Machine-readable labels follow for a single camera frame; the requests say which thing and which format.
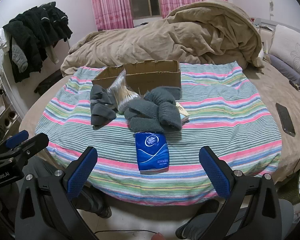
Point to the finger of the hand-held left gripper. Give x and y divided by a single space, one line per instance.
15 139
33 143

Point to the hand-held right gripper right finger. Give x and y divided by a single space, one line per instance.
215 172

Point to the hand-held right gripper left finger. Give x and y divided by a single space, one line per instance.
81 172

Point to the dark grey socks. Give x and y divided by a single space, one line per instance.
100 115

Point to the blue tissue pack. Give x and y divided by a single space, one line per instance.
152 152

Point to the green printed tissue pack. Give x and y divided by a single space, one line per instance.
183 113

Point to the grey terry towel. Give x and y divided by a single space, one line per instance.
162 112

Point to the clear bag of cotton swabs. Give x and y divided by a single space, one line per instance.
122 97

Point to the brown cardboard box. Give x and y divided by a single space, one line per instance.
152 77

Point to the white shoe rack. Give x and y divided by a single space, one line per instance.
2 110

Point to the striped colourful cloth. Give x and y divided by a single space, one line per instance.
227 120

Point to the black bag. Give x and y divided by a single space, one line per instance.
48 85

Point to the grey knitted garment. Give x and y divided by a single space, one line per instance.
20 57

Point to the black smartphone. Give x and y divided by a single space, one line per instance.
285 120

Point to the pile of black clothes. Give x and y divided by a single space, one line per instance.
37 32

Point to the grey pillow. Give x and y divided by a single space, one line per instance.
285 68

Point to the beige fleece blanket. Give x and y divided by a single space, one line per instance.
165 37

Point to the white floral pillow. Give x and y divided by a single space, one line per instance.
290 47

